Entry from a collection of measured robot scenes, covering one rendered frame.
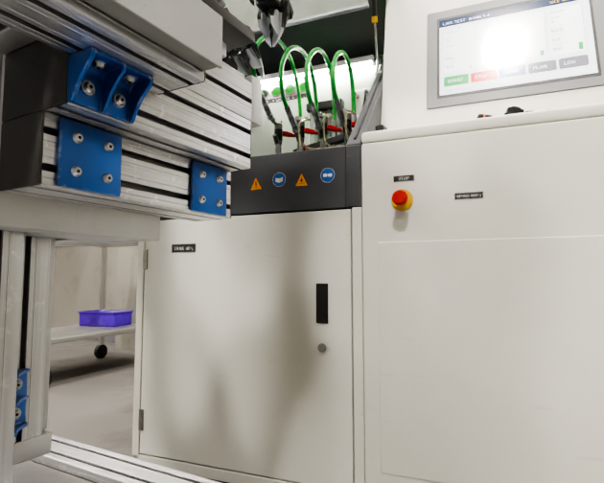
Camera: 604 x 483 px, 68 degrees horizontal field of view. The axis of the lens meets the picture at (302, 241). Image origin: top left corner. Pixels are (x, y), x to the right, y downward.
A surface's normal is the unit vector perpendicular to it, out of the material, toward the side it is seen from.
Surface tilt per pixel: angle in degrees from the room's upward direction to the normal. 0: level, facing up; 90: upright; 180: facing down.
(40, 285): 90
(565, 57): 76
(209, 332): 90
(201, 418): 90
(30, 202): 90
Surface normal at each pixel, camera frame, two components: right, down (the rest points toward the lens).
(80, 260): -0.49, -0.07
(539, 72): -0.37, -0.31
